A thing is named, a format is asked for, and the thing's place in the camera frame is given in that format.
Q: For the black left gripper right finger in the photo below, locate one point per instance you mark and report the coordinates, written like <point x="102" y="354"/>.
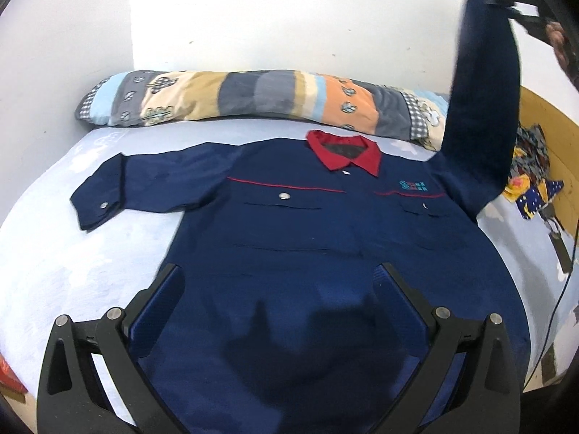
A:
<point x="465" y="379"/>

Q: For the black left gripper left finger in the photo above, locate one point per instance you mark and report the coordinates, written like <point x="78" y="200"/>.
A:
<point x="91" y="381"/>

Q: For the navy work shirt red collar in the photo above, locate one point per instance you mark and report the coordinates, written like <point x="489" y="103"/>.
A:
<point x="279" y="329"/>

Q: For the person's right hand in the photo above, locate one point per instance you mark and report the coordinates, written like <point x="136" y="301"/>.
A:
<point x="557" y="37"/>

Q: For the red object at bedside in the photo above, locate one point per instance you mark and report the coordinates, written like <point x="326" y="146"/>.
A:
<point x="9" y="380"/>

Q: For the light blue bed sheet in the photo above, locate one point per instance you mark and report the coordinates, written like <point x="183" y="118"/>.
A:
<point x="51" y="266"/>

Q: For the wooden headboard panel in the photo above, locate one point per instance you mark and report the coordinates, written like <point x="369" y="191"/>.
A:
<point x="562" y="141"/>

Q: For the patchwork long pillow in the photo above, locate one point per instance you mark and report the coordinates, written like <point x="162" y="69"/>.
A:
<point x="145" y="98"/>

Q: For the colourful patterned cloth pile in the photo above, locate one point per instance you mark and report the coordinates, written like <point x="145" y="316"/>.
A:
<point x="529" y="184"/>

